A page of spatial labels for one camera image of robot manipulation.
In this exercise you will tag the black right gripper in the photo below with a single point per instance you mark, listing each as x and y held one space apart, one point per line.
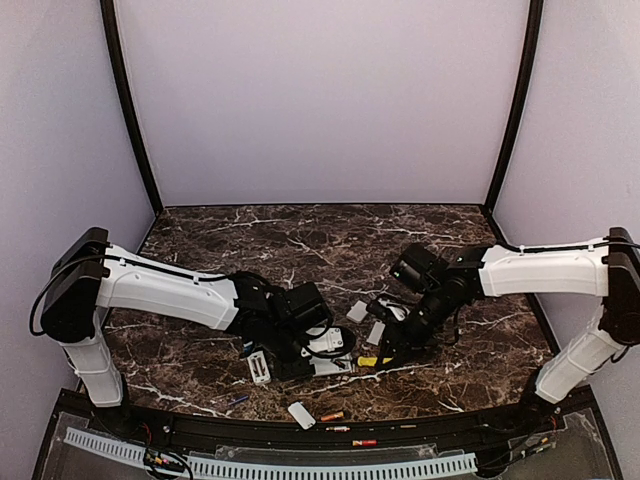
399 340

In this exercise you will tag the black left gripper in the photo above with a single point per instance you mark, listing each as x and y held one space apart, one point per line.
286 370

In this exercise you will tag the slim white QR-code remote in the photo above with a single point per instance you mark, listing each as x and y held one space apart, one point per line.
259 369

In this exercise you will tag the white slim remote battery cover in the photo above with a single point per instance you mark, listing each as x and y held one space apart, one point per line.
376 333

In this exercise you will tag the small white remote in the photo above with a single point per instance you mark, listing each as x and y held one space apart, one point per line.
335 366

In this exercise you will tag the white wide remote battery cover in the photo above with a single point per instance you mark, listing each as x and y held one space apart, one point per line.
358 312

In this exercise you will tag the blue AAA battery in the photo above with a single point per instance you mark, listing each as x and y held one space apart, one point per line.
239 399

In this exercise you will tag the yellow handled screwdriver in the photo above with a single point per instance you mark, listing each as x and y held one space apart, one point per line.
369 362

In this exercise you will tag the orange batteries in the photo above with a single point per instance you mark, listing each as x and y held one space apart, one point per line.
333 416

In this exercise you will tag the red battery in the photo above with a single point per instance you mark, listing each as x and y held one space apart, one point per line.
338 428
364 443

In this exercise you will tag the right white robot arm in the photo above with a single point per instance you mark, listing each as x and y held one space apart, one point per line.
588 291

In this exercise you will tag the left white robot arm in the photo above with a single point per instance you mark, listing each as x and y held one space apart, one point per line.
95 274

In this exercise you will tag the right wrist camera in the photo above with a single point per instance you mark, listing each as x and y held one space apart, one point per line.
387 310

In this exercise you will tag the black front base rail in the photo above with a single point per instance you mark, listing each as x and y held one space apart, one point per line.
480 430

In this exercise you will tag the white slotted cable duct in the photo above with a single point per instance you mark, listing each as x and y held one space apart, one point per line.
247 463

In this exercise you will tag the black enclosure frame post left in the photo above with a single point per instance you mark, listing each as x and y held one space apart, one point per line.
127 106

